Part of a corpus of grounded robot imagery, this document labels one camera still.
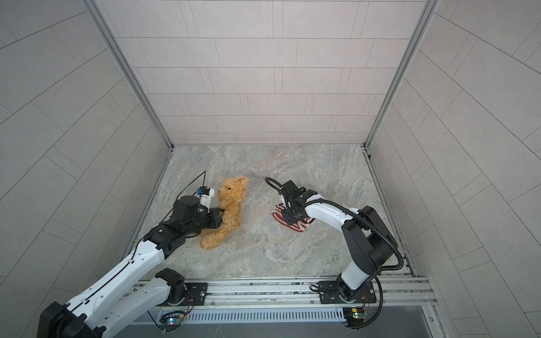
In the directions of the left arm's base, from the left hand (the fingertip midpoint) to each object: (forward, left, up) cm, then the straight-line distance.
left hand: (232, 210), depth 78 cm
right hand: (+3, -22, -12) cm, 25 cm away
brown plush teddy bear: (+4, 0, +5) cm, 7 cm away
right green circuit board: (-31, -42, -12) cm, 54 cm away
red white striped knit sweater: (-1, -26, -12) cm, 28 cm away
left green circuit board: (-33, +16, -9) cm, 38 cm away
